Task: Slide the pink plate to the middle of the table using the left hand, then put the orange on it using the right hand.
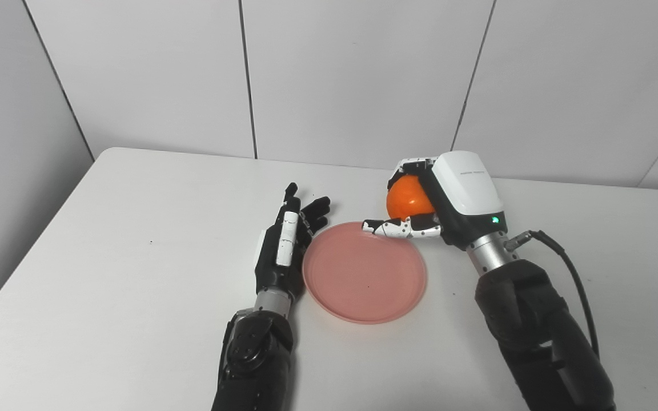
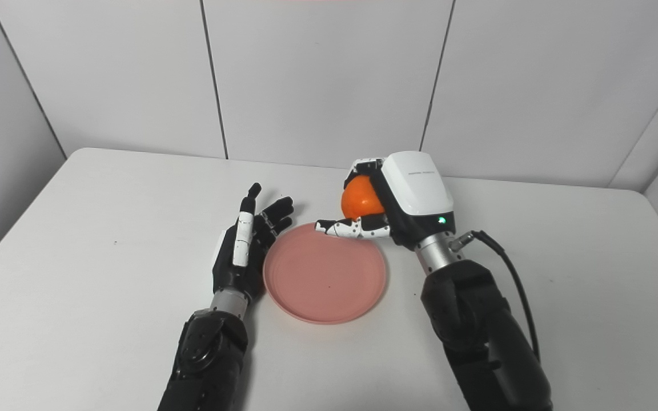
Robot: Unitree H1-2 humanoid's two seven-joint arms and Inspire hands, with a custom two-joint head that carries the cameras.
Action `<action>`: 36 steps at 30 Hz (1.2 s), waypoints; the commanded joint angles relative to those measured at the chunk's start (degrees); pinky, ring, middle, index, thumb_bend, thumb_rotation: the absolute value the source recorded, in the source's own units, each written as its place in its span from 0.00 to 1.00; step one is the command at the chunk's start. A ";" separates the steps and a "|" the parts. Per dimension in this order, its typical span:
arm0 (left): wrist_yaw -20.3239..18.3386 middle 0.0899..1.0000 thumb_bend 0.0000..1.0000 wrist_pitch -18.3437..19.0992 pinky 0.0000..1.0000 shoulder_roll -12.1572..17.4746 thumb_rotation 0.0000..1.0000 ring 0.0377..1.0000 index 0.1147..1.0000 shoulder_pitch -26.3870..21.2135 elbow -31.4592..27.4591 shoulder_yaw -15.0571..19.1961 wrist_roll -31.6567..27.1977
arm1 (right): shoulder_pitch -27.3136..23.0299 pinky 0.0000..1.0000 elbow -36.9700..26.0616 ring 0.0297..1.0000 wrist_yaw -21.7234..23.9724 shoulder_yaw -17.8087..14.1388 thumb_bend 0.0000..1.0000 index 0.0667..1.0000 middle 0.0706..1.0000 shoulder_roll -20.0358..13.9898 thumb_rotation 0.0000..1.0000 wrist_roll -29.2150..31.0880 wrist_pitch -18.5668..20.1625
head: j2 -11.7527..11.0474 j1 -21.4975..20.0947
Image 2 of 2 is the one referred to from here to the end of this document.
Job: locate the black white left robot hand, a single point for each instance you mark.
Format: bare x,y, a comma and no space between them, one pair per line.
240,257

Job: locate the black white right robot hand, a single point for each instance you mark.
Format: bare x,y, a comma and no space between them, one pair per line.
417,194

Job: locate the pink round plate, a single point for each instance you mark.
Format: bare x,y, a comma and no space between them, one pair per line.
323,274

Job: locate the orange fruit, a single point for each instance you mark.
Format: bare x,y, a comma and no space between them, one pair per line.
358,198

